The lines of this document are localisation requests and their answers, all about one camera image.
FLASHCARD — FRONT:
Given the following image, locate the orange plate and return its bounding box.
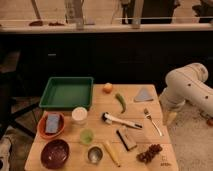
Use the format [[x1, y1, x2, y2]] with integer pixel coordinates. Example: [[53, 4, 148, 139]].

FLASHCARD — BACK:
[[37, 112, 65, 140]]

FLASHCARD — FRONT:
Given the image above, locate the yellow corn cob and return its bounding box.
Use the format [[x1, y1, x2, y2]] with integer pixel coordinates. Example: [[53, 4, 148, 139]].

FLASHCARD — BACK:
[[103, 141, 121, 167]]

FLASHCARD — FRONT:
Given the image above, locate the green plastic tray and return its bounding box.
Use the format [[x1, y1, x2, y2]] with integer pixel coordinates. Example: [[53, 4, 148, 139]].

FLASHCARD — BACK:
[[39, 77, 94, 110]]

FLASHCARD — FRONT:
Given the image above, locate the bunch of dark grapes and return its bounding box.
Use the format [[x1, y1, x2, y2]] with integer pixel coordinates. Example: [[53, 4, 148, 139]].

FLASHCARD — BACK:
[[136, 144, 163, 164]]

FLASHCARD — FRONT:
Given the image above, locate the white plastic cup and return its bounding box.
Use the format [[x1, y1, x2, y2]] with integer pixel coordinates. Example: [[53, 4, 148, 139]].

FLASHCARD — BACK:
[[72, 107, 88, 124]]

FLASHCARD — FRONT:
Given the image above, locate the green chili pepper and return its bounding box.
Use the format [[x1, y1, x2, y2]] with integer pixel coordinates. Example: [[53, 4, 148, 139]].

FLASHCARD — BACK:
[[115, 93, 126, 113]]

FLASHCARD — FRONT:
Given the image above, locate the silver metal fork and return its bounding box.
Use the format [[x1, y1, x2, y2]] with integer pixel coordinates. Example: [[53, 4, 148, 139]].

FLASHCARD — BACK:
[[144, 108, 163, 137]]

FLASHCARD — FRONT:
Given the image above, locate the orange fruit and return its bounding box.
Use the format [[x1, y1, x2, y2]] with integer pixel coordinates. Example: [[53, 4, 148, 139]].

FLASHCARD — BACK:
[[103, 83, 113, 93]]

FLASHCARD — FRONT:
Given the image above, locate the dark red bowl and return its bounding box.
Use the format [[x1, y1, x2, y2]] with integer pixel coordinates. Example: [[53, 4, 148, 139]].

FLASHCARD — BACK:
[[40, 139, 70, 169]]

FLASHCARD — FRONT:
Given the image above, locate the small steel cup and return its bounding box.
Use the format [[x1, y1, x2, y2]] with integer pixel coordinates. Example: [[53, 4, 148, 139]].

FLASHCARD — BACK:
[[88, 146, 103, 164]]

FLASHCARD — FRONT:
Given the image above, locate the white handled dish brush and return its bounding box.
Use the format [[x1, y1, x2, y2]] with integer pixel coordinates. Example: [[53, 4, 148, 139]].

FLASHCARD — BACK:
[[102, 112, 142, 129]]

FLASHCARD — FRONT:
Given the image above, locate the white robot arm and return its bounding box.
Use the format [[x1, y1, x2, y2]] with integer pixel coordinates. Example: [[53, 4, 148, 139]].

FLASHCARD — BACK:
[[159, 63, 213, 125]]

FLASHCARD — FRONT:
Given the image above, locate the brown rectangular block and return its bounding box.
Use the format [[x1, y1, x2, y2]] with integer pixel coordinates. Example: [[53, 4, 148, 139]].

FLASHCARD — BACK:
[[116, 129, 137, 151]]

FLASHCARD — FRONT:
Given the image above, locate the grey triangular cloth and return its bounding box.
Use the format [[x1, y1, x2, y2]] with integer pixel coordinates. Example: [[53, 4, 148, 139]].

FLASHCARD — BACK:
[[134, 88, 153, 102]]

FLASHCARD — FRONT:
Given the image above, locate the blue sponge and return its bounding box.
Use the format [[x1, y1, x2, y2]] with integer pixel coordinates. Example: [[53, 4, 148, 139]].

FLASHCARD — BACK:
[[45, 114, 60, 134]]

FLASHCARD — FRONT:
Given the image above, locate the green translucent cup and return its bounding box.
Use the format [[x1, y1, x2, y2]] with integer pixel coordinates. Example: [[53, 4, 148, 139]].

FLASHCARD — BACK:
[[80, 129, 94, 145]]

